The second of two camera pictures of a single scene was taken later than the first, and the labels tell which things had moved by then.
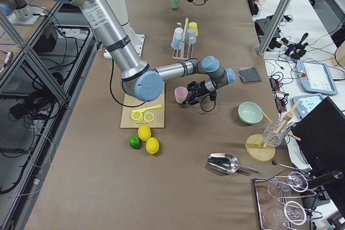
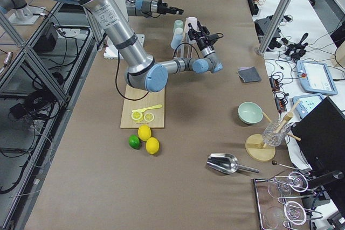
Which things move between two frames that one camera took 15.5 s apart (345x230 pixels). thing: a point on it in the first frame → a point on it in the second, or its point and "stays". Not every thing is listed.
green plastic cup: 175,1 → 178,23
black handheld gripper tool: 296,50 stays
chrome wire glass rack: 280,201 stays
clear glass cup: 276,133 stays
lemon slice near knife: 137,116 stays
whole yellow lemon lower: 152,145 stays
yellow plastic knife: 142,110 stays
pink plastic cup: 180,93 → 193,21
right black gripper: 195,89 → 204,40
